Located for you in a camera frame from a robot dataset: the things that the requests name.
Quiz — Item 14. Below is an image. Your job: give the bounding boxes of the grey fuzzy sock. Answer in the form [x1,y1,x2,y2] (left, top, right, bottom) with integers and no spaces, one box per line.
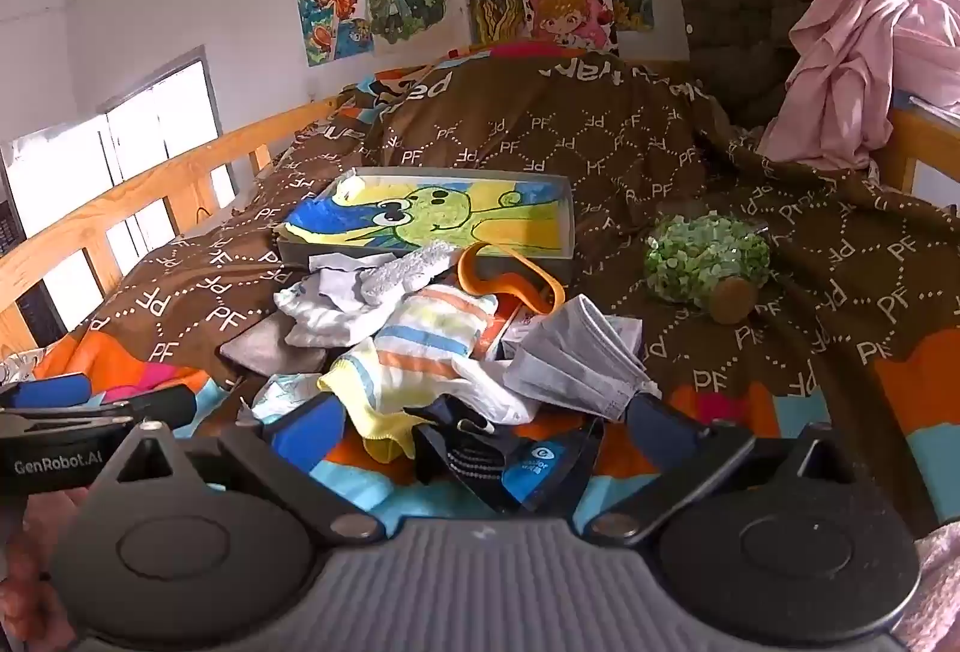
[358,245,458,308]

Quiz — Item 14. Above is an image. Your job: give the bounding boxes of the striped sock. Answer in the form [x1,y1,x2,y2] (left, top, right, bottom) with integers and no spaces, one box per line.
[317,288,500,462]

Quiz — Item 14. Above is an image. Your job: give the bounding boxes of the orange band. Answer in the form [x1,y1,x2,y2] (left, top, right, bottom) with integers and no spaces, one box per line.
[457,242,565,316]

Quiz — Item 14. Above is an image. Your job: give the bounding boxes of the green sequin bottle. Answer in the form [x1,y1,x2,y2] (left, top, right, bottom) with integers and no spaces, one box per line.
[643,211,773,325]

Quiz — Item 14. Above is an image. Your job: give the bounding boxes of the small white printed sock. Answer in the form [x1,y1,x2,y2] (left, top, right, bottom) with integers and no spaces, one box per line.
[251,371,331,420]

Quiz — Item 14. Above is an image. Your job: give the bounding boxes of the brown printed blanket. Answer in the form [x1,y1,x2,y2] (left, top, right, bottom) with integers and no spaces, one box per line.
[30,48,960,540]

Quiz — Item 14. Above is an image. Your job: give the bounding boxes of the pink hat girl poster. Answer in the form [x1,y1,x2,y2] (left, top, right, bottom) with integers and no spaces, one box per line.
[521,0,620,53]

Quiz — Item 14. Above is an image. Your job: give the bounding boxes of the mermaid wall poster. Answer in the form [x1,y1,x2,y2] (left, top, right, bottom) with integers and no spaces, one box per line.
[295,0,374,68]

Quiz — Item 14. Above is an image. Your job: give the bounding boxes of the window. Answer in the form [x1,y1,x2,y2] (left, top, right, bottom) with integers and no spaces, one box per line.
[0,48,233,353]

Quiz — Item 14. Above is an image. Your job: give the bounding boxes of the black sock blue label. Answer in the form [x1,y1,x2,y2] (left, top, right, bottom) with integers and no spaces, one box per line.
[405,393,605,514]

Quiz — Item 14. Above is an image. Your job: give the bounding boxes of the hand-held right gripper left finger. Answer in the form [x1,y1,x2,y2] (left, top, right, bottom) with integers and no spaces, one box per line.
[94,392,387,543]

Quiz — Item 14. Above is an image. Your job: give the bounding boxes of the grey face mask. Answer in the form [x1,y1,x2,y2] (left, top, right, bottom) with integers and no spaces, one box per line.
[504,294,661,420]

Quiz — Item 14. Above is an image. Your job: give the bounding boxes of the wooden bed rail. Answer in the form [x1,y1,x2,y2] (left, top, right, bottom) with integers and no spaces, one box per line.
[0,97,353,353]
[877,108,960,196]

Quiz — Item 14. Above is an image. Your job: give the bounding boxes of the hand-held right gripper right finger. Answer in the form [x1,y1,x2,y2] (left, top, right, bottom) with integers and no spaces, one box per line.
[581,392,871,544]

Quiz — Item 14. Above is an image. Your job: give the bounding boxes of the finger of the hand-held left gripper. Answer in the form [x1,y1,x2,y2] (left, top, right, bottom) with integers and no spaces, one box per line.
[0,376,95,408]
[0,385,198,432]

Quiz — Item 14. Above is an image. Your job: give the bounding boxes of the white thin cloth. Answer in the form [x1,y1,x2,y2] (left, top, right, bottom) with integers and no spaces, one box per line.
[307,251,391,316]

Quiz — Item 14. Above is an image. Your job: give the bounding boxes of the cartoon printed cloth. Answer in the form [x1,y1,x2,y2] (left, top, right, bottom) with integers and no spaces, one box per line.
[283,172,563,256]

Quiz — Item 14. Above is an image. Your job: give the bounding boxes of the white gauze cloth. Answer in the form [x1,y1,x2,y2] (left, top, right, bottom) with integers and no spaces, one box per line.
[274,273,398,349]

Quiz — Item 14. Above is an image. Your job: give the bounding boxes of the pink fuzzy garment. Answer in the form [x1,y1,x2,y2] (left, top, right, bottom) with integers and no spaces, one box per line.
[911,524,960,652]

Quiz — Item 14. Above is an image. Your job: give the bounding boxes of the orange white carton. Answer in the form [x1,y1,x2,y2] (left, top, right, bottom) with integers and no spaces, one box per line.
[480,296,548,360]

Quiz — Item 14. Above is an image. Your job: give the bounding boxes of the grey box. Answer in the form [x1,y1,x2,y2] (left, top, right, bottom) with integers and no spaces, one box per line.
[271,166,577,289]

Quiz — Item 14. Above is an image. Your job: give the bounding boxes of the person's left hand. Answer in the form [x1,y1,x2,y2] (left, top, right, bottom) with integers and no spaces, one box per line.
[0,491,83,652]

